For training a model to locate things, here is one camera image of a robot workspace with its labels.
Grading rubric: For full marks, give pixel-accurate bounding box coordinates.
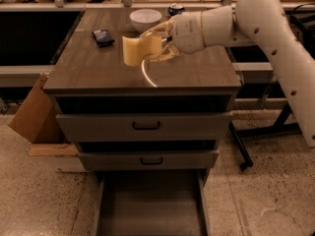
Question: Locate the grey drawer cabinet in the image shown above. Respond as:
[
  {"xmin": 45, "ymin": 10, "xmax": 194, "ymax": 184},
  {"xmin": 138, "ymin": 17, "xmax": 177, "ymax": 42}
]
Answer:
[{"xmin": 42, "ymin": 7, "xmax": 244, "ymax": 236}]

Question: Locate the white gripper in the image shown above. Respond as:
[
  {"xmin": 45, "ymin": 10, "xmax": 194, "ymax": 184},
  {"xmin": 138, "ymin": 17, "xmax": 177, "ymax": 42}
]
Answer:
[{"xmin": 141, "ymin": 12, "xmax": 205, "ymax": 62}]

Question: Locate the grey middle drawer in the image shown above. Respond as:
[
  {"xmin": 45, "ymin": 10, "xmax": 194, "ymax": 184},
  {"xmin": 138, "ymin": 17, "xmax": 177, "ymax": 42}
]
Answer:
[{"xmin": 79, "ymin": 149, "xmax": 219, "ymax": 171}]

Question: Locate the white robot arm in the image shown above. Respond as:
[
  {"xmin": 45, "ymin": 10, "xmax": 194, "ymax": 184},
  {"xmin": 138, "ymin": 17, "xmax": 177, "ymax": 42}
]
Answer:
[{"xmin": 142, "ymin": 0, "xmax": 315, "ymax": 148}]

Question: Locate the grey top drawer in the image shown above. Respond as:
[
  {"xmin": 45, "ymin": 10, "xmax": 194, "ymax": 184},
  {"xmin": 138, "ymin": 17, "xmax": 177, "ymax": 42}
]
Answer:
[{"xmin": 56, "ymin": 113, "xmax": 231, "ymax": 143}]

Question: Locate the dark snack packet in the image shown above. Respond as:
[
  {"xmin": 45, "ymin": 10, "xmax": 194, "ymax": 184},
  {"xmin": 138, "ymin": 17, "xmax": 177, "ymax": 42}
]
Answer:
[{"xmin": 92, "ymin": 29, "xmax": 114, "ymax": 47}]

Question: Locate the black middle drawer handle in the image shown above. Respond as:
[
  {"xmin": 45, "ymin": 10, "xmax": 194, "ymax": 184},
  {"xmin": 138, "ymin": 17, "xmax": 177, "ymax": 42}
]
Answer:
[{"xmin": 140, "ymin": 157, "xmax": 163, "ymax": 165}]

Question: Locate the grey drawer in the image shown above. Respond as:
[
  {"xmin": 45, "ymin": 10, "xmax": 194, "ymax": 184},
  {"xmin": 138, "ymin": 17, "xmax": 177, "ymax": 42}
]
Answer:
[
  {"xmin": 79, "ymin": 149, "xmax": 219, "ymax": 171},
  {"xmin": 92, "ymin": 170, "xmax": 211, "ymax": 236},
  {"xmin": 56, "ymin": 113, "xmax": 231, "ymax": 143}
]

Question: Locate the black drawer handle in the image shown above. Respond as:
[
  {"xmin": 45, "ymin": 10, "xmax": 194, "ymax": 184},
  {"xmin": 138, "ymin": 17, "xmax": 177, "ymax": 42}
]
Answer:
[
  {"xmin": 140, "ymin": 157, "xmax": 163, "ymax": 165},
  {"xmin": 132, "ymin": 121, "xmax": 160, "ymax": 131}
]

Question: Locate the black top drawer handle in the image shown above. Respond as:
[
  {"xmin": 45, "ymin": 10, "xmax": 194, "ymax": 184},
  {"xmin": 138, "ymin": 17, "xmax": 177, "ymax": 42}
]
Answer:
[{"xmin": 132, "ymin": 121, "xmax": 160, "ymax": 131}]

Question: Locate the brown cardboard box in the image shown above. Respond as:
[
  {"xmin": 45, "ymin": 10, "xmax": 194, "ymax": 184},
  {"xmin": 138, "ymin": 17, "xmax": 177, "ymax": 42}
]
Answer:
[{"xmin": 8, "ymin": 73, "xmax": 87, "ymax": 174}]

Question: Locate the yellow sponge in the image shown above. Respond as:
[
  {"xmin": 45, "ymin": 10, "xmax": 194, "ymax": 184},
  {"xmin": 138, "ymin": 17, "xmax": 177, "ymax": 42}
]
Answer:
[{"xmin": 122, "ymin": 35, "xmax": 162, "ymax": 67}]

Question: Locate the black side table stand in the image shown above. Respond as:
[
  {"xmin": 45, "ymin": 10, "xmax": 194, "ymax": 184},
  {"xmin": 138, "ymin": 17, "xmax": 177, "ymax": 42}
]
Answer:
[{"xmin": 229, "ymin": 2, "xmax": 315, "ymax": 169}]

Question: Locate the grey bottom drawer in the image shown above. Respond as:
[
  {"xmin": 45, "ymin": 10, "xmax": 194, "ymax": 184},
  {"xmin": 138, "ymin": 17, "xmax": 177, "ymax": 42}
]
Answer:
[{"xmin": 92, "ymin": 170, "xmax": 211, "ymax": 236}]

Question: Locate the blue soda can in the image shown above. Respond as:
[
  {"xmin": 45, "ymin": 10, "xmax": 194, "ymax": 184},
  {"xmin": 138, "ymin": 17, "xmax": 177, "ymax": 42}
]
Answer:
[{"xmin": 167, "ymin": 3, "xmax": 185, "ymax": 17}]

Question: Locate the white ceramic bowl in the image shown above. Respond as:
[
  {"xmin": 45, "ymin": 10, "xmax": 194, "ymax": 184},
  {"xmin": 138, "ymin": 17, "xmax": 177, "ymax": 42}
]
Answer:
[{"xmin": 130, "ymin": 9, "xmax": 161, "ymax": 32}]

